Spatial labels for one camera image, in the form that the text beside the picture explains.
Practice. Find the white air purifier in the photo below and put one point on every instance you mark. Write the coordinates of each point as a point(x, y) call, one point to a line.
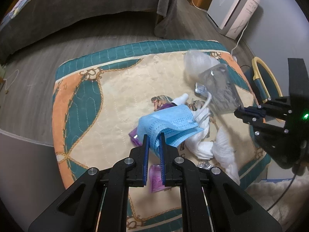
point(229, 17)

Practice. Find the clear plastic wrap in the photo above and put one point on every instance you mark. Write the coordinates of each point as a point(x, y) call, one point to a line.
point(196, 63)

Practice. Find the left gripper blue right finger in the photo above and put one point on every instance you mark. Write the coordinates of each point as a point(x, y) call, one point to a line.
point(162, 147)

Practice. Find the purple wrapper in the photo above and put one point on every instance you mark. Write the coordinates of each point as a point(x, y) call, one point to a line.
point(154, 171)

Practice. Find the grey transparent plastic bag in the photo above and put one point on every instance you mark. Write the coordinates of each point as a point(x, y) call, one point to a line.
point(225, 98)

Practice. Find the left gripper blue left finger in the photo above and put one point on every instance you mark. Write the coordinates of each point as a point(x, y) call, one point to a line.
point(146, 148)

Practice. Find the bed with brown cover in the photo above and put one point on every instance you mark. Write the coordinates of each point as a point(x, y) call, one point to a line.
point(36, 19)

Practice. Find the yellow teal trash bin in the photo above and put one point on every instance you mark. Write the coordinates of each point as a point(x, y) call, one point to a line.
point(262, 81)

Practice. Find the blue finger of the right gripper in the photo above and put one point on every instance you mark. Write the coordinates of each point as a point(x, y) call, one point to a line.
point(254, 119)
point(252, 109)

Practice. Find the teal orange patterned rug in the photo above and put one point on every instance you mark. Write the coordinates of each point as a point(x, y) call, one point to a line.
point(99, 98)

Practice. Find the white tissue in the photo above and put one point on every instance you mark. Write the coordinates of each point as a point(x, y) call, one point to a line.
point(196, 144)
point(224, 154)

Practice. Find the white small bottle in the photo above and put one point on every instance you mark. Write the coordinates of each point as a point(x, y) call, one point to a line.
point(181, 99)

